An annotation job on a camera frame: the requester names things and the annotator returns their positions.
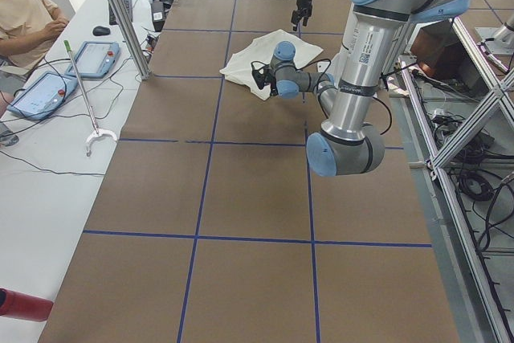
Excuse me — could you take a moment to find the reacher grabber stick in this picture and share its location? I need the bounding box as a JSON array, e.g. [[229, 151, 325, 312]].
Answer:
[[63, 39, 118, 157]]

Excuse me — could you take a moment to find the aluminium frame post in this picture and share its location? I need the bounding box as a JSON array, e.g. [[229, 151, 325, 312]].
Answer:
[[108, 0, 150, 80]]

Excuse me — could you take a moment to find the near blue teach pendant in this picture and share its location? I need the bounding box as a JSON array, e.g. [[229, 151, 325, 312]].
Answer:
[[7, 71, 78, 120]]

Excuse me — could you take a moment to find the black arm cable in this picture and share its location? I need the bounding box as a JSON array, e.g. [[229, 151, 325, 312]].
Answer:
[[296, 57, 418, 136]]

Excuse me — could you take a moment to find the black keyboard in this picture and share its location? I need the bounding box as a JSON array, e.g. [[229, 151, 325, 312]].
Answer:
[[108, 0, 133, 26]]

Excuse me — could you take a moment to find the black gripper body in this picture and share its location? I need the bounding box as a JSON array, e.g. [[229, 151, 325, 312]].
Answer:
[[263, 66, 278, 92], [294, 0, 312, 17]]

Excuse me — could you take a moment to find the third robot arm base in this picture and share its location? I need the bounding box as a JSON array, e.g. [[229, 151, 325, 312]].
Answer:
[[475, 14, 513, 55]]

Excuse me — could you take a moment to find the blue teach pendant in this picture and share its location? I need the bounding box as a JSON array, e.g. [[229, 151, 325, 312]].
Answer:
[[7, 71, 78, 120], [74, 41, 120, 79]]

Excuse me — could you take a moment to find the person in beige shirt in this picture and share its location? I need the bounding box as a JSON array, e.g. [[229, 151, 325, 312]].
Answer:
[[0, 0, 70, 147]]

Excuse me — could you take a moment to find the aluminium frame rail structure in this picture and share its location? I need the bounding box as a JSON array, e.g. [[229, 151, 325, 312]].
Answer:
[[390, 18, 513, 342]]

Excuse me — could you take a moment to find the far blue teach pendant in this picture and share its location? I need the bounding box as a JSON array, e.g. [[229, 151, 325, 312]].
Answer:
[[74, 41, 120, 79]]

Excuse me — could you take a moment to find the black computer mouse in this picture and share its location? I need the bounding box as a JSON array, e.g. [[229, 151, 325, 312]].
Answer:
[[92, 26, 111, 36]]

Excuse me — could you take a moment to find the cream long-sleeve shirt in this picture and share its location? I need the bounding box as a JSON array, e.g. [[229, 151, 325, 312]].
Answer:
[[219, 29, 324, 100]]

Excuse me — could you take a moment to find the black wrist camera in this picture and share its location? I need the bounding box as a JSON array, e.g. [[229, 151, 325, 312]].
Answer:
[[251, 61, 269, 90]]

